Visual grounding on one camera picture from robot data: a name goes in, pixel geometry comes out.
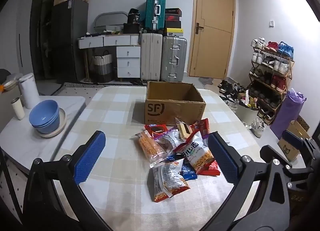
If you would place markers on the black cabinet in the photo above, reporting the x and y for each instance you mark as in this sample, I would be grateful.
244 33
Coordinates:
42 33

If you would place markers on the clear cracker packet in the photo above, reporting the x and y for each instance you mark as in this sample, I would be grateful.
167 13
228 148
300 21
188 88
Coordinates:
183 128

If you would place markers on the black red shoe box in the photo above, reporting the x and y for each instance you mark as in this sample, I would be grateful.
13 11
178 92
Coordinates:
173 11

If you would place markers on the white tall canister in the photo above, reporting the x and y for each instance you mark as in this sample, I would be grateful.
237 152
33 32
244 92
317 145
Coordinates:
28 91

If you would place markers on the red cookie packet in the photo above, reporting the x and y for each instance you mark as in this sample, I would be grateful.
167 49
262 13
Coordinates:
155 130

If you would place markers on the red chip packet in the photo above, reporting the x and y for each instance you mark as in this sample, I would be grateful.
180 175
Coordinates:
202 127

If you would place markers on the wooden door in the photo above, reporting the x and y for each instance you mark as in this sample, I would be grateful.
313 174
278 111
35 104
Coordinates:
215 46

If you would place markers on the pile of dark shoes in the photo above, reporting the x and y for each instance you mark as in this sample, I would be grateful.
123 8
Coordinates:
230 88

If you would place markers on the black storage box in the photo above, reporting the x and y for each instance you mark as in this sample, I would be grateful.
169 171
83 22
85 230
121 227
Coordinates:
131 28

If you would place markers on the purple rolled mat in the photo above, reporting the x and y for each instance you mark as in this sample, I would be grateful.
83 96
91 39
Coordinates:
287 113

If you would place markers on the wooden shoe rack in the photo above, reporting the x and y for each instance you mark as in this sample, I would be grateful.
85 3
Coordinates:
290 76

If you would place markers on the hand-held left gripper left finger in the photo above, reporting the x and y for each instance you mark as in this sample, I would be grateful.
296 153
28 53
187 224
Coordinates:
90 157

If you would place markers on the silver foil snack packet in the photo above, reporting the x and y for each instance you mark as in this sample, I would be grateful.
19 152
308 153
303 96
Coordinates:
170 138

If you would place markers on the teal suitcase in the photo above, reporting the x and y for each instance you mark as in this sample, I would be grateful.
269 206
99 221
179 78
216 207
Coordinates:
155 11

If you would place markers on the orange biscuit stick packet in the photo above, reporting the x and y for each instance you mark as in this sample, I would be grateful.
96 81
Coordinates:
148 147

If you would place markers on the woven laundry basket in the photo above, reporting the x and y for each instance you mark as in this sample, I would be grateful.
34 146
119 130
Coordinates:
102 67

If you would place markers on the shoe rack with shoes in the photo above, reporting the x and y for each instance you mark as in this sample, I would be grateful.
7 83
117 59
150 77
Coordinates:
278 65

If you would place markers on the white dish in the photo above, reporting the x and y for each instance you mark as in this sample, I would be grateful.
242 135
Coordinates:
10 85

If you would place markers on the white sneaker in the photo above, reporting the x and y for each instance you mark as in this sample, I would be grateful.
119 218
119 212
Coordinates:
258 127

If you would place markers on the silver suitcase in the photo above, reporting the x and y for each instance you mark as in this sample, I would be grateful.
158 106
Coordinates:
173 58

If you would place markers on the beige plate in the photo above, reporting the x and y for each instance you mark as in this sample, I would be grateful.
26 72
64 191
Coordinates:
62 123

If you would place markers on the dark grey refrigerator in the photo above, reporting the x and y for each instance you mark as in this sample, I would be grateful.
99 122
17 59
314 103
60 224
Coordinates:
70 41

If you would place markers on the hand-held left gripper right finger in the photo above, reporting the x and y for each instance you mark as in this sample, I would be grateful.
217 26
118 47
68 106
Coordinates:
222 157

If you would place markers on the white cup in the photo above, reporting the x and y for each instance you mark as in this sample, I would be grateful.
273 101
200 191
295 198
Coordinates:
18 109

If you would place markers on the yellow black shoe box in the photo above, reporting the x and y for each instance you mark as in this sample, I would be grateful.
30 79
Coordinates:
174 31

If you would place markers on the grey doormat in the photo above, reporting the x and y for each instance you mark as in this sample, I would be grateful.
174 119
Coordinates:
205 81

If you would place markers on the black bag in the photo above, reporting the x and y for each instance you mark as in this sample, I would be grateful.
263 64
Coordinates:
133 16

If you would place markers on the purple white snack packet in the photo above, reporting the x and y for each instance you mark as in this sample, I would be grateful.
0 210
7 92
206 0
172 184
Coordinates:
205 139

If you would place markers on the oval mirror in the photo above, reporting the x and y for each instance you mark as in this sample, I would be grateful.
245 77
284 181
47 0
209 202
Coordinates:
110 20

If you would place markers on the white wardrobe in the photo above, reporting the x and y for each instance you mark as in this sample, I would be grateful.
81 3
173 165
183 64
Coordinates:
26 33

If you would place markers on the white trash bin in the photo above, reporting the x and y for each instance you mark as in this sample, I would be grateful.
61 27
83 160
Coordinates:
246 116

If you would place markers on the white dresser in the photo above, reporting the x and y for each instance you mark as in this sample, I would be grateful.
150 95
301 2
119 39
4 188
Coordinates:
127 58

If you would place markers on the beige suitcase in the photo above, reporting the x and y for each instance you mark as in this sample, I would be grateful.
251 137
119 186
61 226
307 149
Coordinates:
151 57

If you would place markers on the printed cardboard box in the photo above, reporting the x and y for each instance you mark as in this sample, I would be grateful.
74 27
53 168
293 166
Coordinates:
291 148

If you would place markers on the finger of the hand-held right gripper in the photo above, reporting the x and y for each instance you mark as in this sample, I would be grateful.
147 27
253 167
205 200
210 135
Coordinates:
292 139
298 173

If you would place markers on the white orange snack packet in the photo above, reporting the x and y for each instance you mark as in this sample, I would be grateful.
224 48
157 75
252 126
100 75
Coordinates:
168 181

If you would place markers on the light switch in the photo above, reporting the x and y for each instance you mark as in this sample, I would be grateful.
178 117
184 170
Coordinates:
271 23

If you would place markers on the red snack packet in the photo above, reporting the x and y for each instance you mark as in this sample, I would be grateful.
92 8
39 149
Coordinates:
211 169

